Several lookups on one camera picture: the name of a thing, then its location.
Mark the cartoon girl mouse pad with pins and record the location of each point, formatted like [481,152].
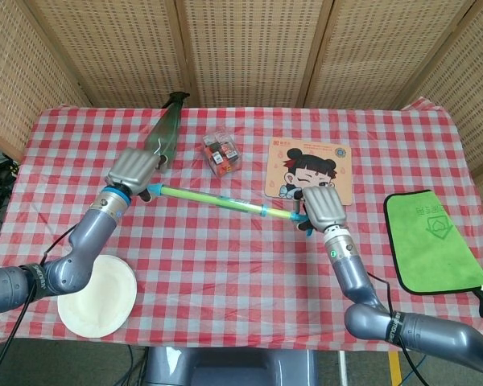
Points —
[330,161]

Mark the clear tube with blue cap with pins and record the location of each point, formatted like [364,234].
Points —
[209,199]

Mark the clear plastic box with toys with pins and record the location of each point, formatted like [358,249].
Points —
[221,154]

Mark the right five-finger robot hand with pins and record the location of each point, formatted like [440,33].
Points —
[324,207]

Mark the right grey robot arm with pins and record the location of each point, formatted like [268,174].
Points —
[354,273]

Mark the bamboo folding screen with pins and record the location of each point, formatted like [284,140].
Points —
[249,48]

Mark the red white checked tablecloth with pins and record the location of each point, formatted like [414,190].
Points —
[225,289]

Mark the white table leg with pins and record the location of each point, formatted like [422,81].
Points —
[341,368]

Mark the white paper plate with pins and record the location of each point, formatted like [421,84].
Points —
[104,297]

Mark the green spray bottle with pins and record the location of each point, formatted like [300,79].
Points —
[167,126]

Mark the green microfibre cloth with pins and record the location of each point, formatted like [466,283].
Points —
[438,241]

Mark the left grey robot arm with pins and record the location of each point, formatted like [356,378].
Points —
[84,237]

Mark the grey robot torso base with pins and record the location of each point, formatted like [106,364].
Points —
[229,368]

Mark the left five-finger robot hand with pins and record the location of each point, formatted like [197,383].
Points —
[133,169]

